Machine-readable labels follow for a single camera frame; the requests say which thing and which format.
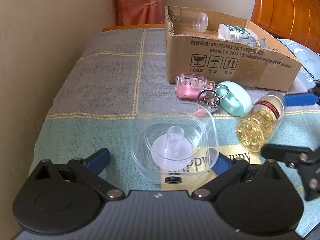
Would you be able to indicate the cardboard box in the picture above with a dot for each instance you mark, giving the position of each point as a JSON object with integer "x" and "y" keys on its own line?
{"x": 203, "y": 53}

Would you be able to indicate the clear plastic tube bottle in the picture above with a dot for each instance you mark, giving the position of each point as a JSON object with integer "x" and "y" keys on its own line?
{"x": 189, "y": 19}

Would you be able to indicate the grey spotted toy figure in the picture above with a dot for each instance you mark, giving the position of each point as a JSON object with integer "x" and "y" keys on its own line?
{"x": 251, "y": 41}

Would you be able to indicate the white green pill bottle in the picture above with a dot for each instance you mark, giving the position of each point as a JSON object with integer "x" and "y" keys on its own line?
{"x": 232, "y": 32}

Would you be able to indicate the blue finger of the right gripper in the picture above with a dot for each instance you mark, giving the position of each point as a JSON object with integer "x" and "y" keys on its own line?
{"x": 301, "y": 99}
{"x": 282, "y": 153}

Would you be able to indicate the mint green round case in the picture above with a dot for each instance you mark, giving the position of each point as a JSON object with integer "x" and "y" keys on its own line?
{"x": 234, "y": 99}

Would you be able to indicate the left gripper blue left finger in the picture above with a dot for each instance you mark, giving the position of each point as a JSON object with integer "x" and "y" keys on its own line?
{"x": 98, "y": 161}

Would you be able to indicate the grey teal checked blanket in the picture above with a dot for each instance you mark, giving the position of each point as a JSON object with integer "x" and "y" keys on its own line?
{"x": 119, "y": 72}

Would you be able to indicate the pink keychain toy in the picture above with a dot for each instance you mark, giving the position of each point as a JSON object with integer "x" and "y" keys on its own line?
{"x": 188, "y": 86}

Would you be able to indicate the wooden headboard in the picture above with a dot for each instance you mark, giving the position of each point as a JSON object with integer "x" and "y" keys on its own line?
{"x": 297, "y": 20}

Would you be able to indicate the pink orange curtain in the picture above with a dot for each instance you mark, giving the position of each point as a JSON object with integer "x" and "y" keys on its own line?
{"x": 134, "y": 12}

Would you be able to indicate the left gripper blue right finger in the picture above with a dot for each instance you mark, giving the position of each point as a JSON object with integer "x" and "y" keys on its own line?
{"x": 222, "y": 164}

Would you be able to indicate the golden capsule bottle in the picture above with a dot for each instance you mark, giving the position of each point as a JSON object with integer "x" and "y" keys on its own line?
{"x": 255, "y": 129}

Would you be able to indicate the clear plastic container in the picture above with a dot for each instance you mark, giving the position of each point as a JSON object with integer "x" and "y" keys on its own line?
{"x": 174, "y": 142}

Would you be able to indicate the blue floral pillow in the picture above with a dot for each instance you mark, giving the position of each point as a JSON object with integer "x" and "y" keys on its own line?
{"x": 310, "y": 71}

